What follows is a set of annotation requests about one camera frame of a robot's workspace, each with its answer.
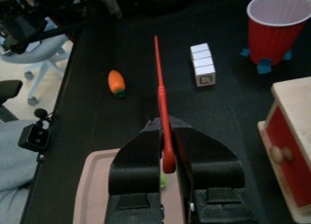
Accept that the white block strip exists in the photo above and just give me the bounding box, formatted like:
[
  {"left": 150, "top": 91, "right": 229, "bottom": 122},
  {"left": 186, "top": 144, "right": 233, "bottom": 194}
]
[{"left": 190, "top": 42, "right": 218, "bottom": 87}]

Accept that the red plastic toy knife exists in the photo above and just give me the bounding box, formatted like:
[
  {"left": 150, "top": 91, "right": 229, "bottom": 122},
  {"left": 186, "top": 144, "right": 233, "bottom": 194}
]
[{"left": 153, "top": 35, "right": 179, "bottom": 175}]

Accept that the wooden box with red drawer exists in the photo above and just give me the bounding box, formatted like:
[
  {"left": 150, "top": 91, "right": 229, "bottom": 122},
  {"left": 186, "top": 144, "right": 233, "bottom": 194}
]
[{"left": 257, "top": 76, "right": 311, "bottom": 224}]

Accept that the red plastic party cup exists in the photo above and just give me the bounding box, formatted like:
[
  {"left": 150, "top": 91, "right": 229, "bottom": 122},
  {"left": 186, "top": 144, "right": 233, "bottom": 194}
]
[{"left": 246, "top": 0, "right": 311, "bottom": 66}]

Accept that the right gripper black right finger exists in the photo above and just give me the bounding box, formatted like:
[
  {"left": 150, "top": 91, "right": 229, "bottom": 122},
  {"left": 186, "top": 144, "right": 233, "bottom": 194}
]
[{"left": 170, "top": 116, "right": 260, "bottom": 224}]

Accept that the green star toy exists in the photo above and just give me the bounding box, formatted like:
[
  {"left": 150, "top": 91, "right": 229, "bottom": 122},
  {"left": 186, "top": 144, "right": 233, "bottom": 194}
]
[{"left": 158, "top": 172, "right": 170, "bottom": 189}]

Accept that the pink plastic tray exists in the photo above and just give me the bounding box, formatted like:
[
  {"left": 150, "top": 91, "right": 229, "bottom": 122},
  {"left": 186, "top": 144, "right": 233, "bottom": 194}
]
[{"left": 73, "top": 148, "right": 187, "bottom": 224}]

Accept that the black chair armrest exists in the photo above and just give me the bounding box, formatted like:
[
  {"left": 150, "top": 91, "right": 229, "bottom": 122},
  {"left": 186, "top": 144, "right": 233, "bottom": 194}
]
[{"left": 0, "top": 79, "right": 25, "bottom": 122}]

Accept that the orange toy carrot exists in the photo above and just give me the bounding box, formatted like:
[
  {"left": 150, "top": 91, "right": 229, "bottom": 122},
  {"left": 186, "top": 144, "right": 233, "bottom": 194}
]
[{"left": 107, "top": 69, "right": 129, "bottom": 99}]

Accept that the grey office chair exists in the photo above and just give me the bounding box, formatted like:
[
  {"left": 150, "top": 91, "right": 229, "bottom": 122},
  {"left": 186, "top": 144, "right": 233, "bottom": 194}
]
[{"left": 0, "top": 17, "right": 75, "bottom": 106}]

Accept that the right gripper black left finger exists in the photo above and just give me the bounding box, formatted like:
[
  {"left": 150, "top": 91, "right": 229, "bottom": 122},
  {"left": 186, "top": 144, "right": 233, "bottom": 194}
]
[{"left": 106, "top": 117, "right": 166, "bottom": 224}]

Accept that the black webcam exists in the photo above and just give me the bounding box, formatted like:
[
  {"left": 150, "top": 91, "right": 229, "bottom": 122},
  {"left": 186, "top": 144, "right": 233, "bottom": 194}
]
[{"left": 18, "top": 107, "right": 57, "bottom": 153}]

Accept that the black aluminium frame rail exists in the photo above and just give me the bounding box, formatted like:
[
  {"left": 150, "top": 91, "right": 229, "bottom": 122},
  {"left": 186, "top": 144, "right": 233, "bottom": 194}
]
[{"left": 21, "top": 8, "right": 123, "bottom": 45}]

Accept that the grey trouser leg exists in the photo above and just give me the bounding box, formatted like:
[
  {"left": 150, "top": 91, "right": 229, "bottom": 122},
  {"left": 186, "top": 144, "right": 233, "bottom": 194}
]
[{"left": 0, "top": 119, "right": 42, "bottom": 224}]

